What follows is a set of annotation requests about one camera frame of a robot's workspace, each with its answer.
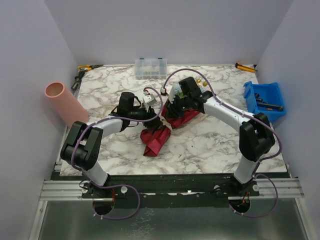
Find beige printed ribbon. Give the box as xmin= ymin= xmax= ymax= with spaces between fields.
xmin=101 ymin=108 xmax=210 ymax=136

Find yellow handled pliers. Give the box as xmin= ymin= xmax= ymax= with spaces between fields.
xmin=77 ymin=64 xmax=104 ymax=73

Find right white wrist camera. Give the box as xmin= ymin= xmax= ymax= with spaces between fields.
xmin=167 ymin=83 xmax=181 ymax=103

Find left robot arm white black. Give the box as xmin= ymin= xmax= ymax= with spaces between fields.
xmin=60 ymin=90 xmax=160 ymax=198

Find black tool in bin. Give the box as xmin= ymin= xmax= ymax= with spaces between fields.
xmin=254 ymin=93 xmax=284 ymax=112

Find blue plastic bin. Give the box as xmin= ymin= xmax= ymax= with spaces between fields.
xmin=243 ymin=81 xmax=287 ymax=123

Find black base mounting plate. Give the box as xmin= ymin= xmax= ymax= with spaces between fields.
xmin=52 ymin=172 xmax=290 ymax=212

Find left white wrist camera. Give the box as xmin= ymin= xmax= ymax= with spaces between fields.
xmin=142 ymin=93 xmax=157 ymax=111

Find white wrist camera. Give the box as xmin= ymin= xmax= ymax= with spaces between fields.
xmin=142 ymin=93 xmax=157 ymax=111
xmin=167 ymin=83 xmax=181 ymax=103

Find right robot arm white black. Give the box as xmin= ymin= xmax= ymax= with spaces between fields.
xmin=166 ymin=77 xmax=275 ymax=196

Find aluminium extrusion rail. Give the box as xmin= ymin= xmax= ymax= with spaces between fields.
xmin=40 ymin=178 xmax=305 ymax=202

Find pink cylindrical vase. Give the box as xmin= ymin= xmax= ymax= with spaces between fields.
xmin=44 ymin=82 xmax=89 ymax=128

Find yellow black utility knife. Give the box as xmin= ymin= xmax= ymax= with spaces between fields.
xmin=235 ymin=62 xmax=257 ymax=73

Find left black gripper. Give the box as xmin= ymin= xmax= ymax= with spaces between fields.
xmin=128 ymin=103 xmax=162 ymax=128

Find clear plastic organizer box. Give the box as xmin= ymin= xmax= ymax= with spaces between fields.
xmin=134 ymin=58 xmax=167 ymax=80

